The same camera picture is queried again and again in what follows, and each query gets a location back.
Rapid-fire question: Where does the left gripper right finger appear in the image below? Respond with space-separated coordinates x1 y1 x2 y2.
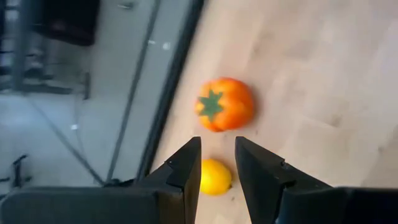
234 136 334 224

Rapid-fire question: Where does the black box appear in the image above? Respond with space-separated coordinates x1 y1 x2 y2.
30 0 101 47

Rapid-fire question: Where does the black metal table frame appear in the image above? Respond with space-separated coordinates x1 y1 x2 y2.
135 0 206 187

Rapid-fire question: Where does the orange tomato green stem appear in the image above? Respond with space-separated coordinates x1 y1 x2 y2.
194 77 255 133

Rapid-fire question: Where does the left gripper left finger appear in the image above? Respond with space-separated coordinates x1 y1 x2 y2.
136 136 203 224

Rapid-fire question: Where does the black metal shelf rack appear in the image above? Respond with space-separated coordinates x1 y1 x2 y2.
0 0 91 96

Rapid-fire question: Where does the yellow lemon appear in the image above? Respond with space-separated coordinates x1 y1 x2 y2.
200 158 233 197

